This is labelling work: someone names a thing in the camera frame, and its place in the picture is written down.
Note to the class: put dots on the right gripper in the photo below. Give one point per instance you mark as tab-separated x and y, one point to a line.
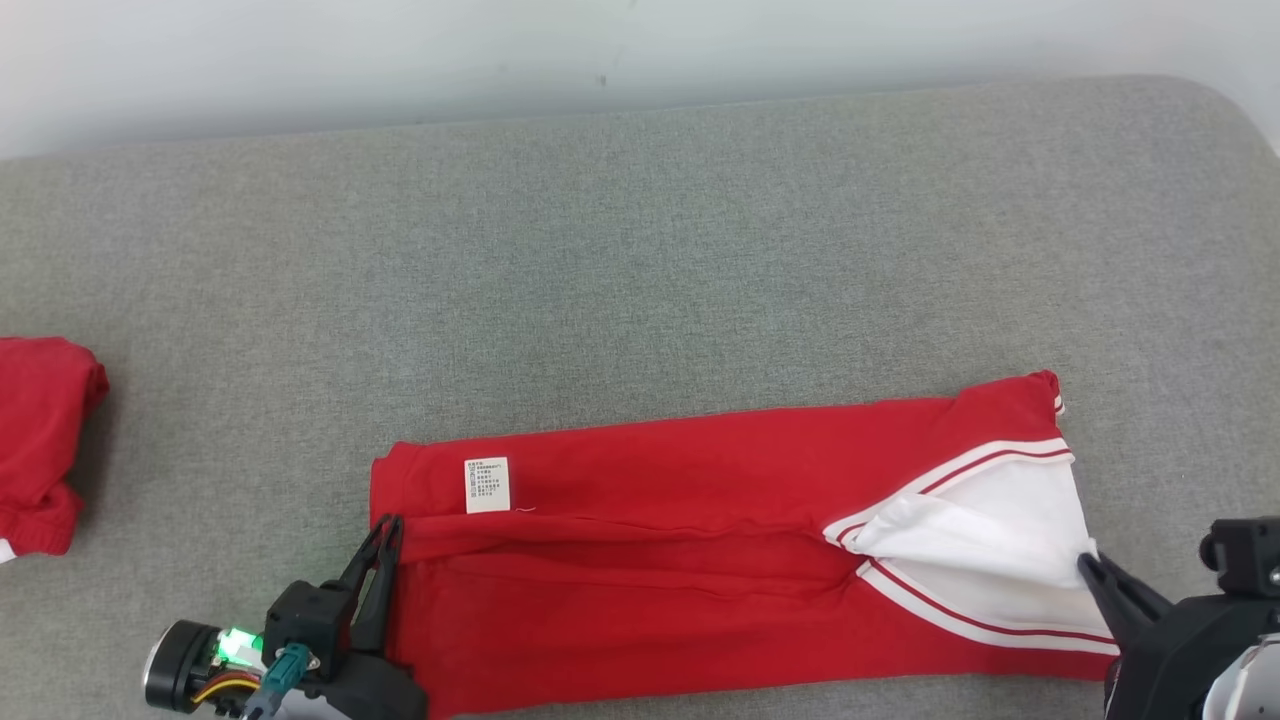
1170	660

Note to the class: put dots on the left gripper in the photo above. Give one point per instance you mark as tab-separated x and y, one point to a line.
370	695

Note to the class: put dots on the red basketball jersey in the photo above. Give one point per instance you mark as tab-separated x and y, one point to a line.
650	620

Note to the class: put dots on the red garment white trim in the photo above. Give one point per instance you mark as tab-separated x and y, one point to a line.
40	430

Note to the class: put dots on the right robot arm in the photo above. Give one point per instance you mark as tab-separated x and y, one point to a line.
1255	690

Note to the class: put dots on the grey fabric sofa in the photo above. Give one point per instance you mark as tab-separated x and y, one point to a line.
600	250

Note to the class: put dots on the left black wrist camera box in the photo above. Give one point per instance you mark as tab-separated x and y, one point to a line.
305	620

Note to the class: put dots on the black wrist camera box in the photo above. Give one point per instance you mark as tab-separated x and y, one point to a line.
305	620
1245	555

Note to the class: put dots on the right black wrist camera box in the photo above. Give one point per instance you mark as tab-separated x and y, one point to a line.
1245	555

